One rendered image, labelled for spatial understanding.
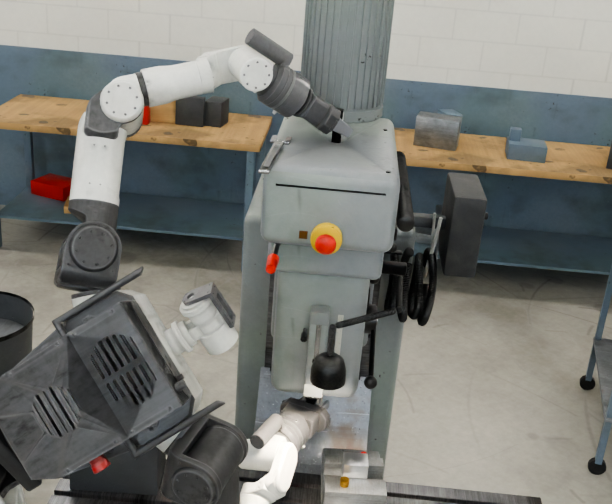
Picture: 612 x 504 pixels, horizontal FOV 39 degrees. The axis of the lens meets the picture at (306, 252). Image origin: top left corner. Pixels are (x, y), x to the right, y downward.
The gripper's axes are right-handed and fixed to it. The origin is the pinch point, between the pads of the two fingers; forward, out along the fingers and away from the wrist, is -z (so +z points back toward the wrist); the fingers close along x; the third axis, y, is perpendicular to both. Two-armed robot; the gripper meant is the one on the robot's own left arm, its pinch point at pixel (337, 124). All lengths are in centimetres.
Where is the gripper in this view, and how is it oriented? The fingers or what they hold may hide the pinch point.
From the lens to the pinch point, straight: 180.1
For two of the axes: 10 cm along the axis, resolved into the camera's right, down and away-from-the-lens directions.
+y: 5.4, -8.2, -1.7
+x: 3.3, 3.9, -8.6
